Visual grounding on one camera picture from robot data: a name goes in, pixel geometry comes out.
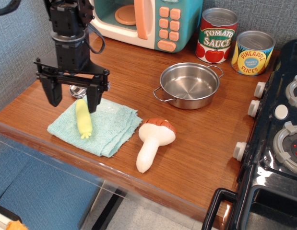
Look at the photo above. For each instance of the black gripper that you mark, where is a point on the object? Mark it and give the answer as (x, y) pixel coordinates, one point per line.
(72, 65)

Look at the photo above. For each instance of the spoon with yellow handle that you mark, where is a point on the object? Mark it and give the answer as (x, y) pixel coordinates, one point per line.
(83, 117)

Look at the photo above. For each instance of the light blue cloth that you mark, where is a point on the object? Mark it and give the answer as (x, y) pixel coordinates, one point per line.
(113, 125)

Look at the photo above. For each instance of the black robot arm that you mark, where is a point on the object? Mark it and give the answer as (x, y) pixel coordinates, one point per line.
(70, 17)

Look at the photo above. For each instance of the plush mushroom toy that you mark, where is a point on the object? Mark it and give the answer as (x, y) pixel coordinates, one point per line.
(154, 132)

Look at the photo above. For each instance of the small steel pot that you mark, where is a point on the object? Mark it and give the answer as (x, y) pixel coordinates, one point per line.
(188, 85)

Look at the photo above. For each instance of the toy microwave teal and white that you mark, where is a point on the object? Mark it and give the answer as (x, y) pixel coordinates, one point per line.
(164, 25)

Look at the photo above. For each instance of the tomato sauce can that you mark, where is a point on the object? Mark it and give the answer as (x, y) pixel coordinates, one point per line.
(217, 30)

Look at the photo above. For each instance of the pineapple slices can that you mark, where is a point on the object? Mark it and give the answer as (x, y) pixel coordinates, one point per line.
(252, 53)

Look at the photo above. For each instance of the black toy stove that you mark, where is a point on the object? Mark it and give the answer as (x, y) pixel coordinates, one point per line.
(266, 198)

